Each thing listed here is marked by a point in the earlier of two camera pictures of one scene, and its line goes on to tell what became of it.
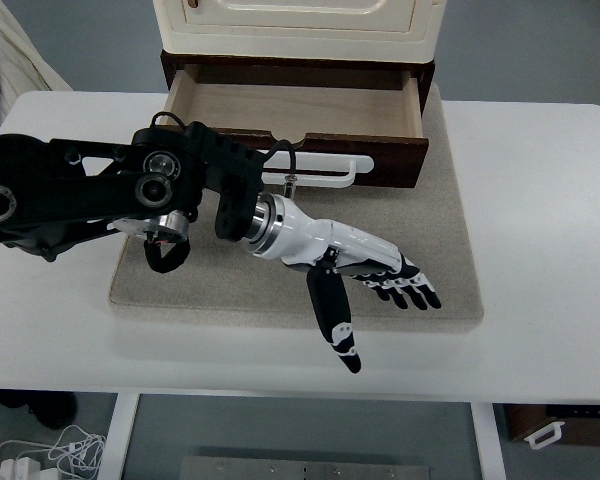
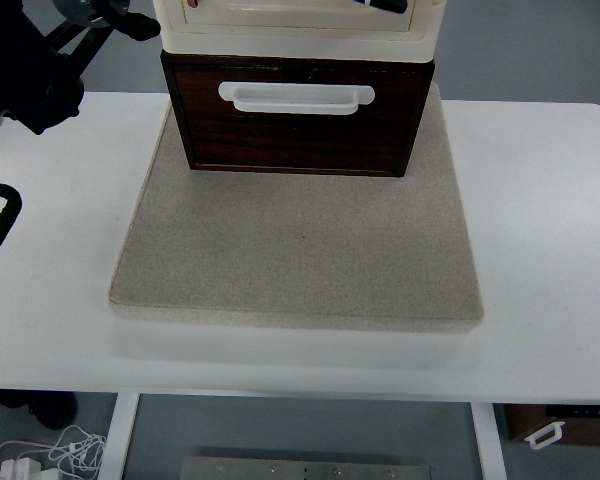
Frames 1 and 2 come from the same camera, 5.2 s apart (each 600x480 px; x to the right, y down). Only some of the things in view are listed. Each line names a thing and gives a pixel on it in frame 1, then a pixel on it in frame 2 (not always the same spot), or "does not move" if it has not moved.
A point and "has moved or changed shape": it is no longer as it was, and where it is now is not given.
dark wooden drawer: [373, 112] has moved or changed shape
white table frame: [126, 406] does not move
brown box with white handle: [576, 424] does not move
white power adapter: [22, 468] does not move
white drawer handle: [352, 163] to [296, 97]
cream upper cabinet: [376, 31] does not move
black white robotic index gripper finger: [414, 275] to [398, 6]
